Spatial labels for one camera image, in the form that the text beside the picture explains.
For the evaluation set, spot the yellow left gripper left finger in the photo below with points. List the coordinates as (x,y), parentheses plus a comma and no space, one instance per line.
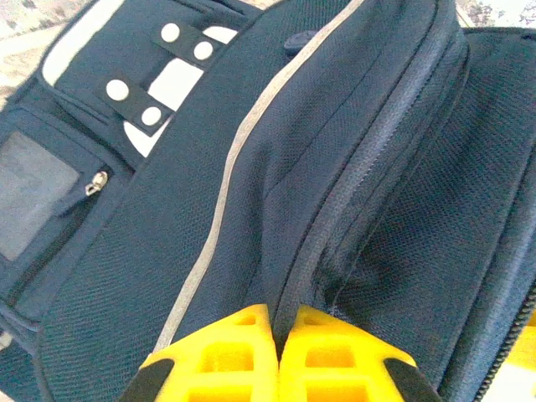
(226,368)

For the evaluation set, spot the yellow illustrated book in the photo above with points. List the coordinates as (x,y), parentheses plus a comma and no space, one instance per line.
(528,356)

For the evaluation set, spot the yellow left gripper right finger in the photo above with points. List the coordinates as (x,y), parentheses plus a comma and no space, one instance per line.
(335,368)

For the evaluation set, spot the navy blue school backpack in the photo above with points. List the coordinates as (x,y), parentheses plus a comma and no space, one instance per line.
(251,188)

